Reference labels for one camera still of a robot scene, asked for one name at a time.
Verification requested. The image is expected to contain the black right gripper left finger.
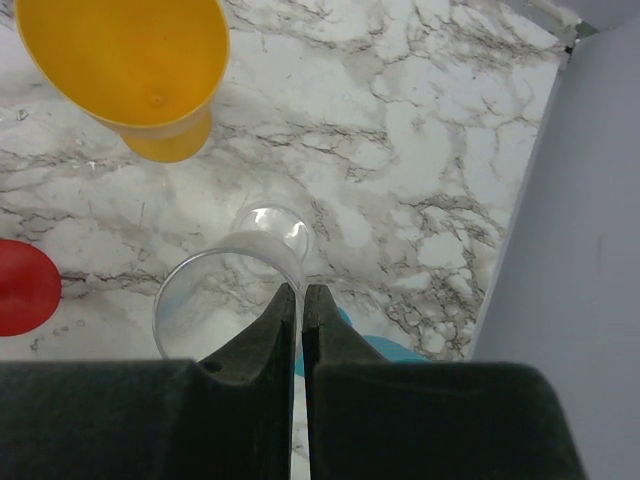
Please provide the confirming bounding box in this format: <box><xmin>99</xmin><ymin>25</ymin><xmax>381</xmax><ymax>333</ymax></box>
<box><xmin>1</xmin><ymin>285</ymin><xmax>296</xmax><ymax>479</ymax></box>

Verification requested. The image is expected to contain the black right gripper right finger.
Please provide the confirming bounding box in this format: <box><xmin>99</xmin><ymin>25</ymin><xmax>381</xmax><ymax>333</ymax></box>
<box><xmin>302</xmin><ymin>284</ymin><xmax>585</xmax><ymax>479</ymax></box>

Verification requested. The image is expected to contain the blue plastic wine glass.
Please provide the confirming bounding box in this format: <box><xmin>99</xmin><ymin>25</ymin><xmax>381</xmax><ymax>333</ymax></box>
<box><xmin>294</xmin><ymin>308</ymin><xmax>429</xmax><ymax>378</ymax></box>

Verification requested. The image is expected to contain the clear smooth wine glass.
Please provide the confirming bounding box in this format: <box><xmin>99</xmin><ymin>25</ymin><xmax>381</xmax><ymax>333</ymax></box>
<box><xmin>152</xmin><ymin>200</ymin><xmax>313</xmax><ymax>360</ymax></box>

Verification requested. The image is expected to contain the red plastic wine glass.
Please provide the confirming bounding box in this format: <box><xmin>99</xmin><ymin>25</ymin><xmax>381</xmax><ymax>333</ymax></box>
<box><xmin>1</xmin><ymin>239</ymin><xmax>62</xmax><ymax>337</ymax></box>

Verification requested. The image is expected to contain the yellow plastic wine glass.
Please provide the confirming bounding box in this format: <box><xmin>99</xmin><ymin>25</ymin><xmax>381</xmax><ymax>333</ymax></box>
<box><xmin>15</xmin><ymin>0</ymin><xmax>230</xmax><ymax>163</ymax></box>

